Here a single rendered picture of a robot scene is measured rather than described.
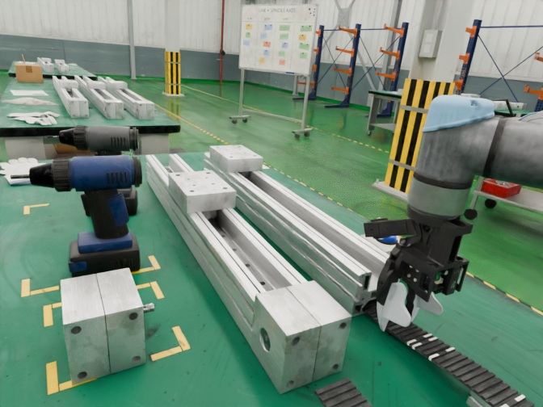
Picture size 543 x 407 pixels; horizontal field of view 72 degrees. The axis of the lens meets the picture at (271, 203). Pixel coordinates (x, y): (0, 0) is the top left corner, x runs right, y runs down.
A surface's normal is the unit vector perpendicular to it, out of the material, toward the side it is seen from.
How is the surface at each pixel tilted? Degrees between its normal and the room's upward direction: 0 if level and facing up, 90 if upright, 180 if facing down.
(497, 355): 0
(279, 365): 90
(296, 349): 90
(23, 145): 90
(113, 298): 0
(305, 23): 90
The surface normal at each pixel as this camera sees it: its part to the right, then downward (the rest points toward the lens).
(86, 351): 0.48, 0.36
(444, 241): -0.88, 0.11
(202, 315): 0.08, -0.93
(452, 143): -0.53, 0.26
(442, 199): -0.28, 0.33
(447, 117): -0.72, 0.15
